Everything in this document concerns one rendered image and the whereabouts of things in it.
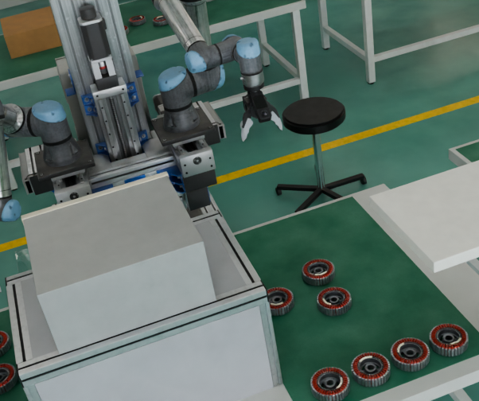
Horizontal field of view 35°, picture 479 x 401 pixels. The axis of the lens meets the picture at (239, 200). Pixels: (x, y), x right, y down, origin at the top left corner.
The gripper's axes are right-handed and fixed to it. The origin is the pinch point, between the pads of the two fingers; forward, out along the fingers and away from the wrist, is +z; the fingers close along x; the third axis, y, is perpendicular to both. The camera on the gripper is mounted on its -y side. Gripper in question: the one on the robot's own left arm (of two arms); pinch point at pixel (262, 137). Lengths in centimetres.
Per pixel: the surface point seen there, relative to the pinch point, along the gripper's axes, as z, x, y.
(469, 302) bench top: 41, -41, -68
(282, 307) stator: 37, 15, -46
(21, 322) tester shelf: 4, 90, -55
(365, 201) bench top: 41, -37, 0
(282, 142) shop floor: 115, -62, 190
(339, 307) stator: 37, -2, -55
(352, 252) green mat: 40, -19, -27
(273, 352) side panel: 28, 26, -73
